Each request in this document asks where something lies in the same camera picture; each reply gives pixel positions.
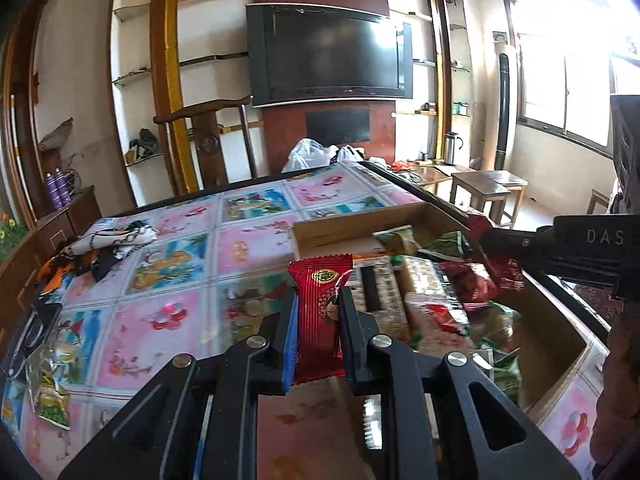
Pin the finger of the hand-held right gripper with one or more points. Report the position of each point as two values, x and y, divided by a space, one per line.
505 245

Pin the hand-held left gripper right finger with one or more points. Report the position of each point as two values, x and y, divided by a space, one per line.
345 330

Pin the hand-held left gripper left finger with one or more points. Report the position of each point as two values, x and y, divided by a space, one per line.
289 340

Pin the dark red foil packet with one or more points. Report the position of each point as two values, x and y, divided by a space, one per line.
470 280
507 275

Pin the red round-emblem snack packet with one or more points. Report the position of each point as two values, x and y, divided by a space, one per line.
320 310

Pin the orange-edged cracker packet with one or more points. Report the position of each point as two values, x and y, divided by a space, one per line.
392 290

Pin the green-edged cracker packet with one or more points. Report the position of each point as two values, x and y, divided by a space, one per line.
425 275

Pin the red green white snack packet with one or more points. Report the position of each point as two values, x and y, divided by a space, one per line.
435 317

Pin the gold green striped packet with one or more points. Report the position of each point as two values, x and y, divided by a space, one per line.
397 240

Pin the cardboard box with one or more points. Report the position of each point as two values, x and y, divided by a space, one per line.
555 340

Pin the green pea snack packet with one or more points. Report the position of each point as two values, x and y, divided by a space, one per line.
500 380

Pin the person's right hand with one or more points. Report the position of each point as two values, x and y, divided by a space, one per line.
622 400

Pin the wooden chair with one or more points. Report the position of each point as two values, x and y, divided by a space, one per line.
207 145
600 197

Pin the wooden stool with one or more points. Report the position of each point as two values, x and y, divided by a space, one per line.
510 177
480 185

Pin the steel kettle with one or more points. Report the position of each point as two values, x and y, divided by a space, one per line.
452 150

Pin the standing air conditioner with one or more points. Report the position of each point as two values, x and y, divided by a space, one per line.
504 110

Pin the floral printed tablecloth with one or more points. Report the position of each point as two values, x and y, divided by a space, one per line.
150 320

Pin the window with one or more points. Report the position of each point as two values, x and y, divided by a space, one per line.
575 85

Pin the white plastic bag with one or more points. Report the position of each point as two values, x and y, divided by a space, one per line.
307 155
350 152

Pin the black white orange scarf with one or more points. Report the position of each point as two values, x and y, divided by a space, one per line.
120 235

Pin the green black bundle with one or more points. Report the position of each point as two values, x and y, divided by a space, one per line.
145 147

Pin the green packet on table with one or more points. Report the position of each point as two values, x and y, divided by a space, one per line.
50 395

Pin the wooden cabinet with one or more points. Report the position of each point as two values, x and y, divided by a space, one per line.
75 215

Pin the black flat television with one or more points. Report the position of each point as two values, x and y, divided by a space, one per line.
330 55

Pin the black flat device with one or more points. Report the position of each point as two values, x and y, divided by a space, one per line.
30 335

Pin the purple bottle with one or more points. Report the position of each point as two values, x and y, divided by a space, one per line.
51 192
64 187

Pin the brown cloth bag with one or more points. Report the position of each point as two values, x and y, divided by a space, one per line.
57 137

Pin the wall shelf unit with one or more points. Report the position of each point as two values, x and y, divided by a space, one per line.
425 85
140 55

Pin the dark wall panel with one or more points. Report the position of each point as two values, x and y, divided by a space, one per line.
337 125

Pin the floral wall poster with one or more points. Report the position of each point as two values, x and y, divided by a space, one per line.
10 230

